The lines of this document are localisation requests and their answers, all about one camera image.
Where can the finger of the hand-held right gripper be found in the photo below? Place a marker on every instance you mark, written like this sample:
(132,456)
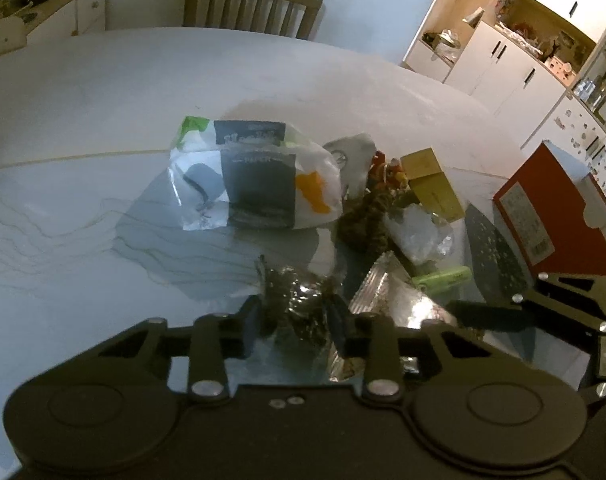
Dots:
(603,391)
(488,316)

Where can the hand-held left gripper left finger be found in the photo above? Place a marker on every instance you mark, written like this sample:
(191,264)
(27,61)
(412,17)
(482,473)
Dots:
(255,317)

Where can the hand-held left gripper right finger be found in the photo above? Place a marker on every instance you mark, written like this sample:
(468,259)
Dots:
(335,320)

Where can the dark foil wrapper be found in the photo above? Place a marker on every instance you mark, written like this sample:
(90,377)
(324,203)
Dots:
(295,305)

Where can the green tube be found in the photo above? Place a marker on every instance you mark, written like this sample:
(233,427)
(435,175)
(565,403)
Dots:
(445,277)

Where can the silver foil packet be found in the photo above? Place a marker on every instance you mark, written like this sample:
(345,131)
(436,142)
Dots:
(388,290)

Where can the dark green wrapper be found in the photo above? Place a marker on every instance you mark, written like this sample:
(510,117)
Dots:
(363,220)

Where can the clear plastic bag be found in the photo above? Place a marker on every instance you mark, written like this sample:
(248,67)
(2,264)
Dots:
(418,235)

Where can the white printed plastic bag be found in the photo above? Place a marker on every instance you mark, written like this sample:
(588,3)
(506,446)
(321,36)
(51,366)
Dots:
(313,200)

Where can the red cardboard box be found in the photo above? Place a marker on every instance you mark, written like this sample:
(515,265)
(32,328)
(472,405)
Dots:
(558,200)

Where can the yellow cardboard box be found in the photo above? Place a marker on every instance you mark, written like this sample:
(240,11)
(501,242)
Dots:
(433,190)

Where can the dark grey packet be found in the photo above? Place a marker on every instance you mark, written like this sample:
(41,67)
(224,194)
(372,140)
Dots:
(255,180)

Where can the small orange snack packet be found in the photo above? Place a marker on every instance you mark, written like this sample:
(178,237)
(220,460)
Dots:
(383,170)

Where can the white plastic wrapper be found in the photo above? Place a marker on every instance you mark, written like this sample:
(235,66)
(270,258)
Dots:
(350,152)

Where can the white stickered fridge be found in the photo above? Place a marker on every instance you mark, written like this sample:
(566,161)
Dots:
(573,125)

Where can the white hallway cabinet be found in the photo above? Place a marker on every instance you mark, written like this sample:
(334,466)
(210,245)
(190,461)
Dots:
(498,55)

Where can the cream sideboard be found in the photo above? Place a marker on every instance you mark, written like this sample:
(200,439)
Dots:
(88,10)

